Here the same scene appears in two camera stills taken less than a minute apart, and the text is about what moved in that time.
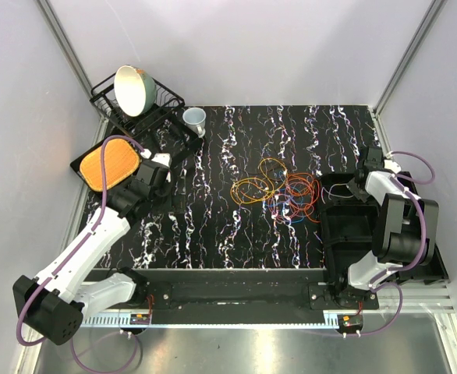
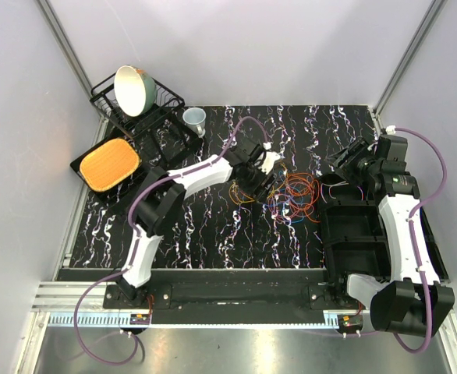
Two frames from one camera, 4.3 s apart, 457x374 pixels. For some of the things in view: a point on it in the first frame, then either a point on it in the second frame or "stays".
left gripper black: x=164 y=208 → x=256 y=192
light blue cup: x=195 y=118 stays
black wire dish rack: x=162 y=130 stays
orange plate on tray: x=121 y=159 stays
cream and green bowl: x=135 y=89 stays
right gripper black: x=353 y=189 → x=356 y=149
